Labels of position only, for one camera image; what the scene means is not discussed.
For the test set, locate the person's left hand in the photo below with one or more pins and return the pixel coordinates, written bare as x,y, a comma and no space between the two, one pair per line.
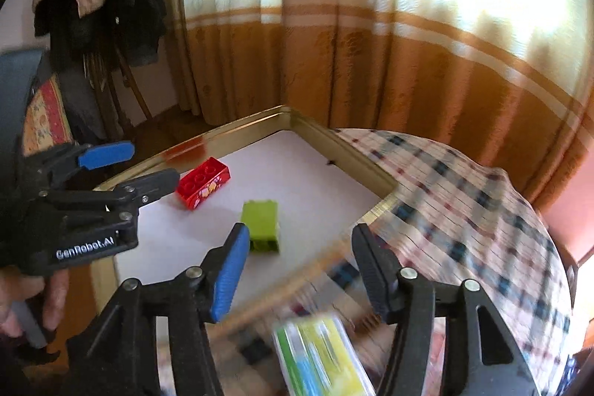
53,298

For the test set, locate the orange and white curtain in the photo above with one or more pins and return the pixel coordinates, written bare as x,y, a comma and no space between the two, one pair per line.
371,52

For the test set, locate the red toy brick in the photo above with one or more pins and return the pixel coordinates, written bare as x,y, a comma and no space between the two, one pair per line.
204,182

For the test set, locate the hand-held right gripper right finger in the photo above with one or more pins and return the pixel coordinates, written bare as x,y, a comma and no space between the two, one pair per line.
373,275

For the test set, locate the green toy brick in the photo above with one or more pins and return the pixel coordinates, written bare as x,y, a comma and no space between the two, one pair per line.
262,219

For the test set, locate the patterned red yellow cushion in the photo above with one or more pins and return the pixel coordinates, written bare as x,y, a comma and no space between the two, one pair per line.
46,117

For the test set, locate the wooden chair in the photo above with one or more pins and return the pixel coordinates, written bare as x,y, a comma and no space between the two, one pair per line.
132,85

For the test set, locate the plaid tablecloth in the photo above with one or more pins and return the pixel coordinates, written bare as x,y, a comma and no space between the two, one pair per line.
464,201

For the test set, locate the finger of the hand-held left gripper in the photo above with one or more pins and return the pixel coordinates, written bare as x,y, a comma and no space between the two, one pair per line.
148,187
106,155

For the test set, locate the gold cardboard box tray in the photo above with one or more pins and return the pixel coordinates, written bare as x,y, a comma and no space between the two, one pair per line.
315,134

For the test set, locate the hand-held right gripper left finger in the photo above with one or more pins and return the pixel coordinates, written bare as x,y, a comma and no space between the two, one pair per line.
227,275

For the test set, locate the navy patterned cloth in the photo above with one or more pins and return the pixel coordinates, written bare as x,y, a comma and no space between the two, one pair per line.
573,368

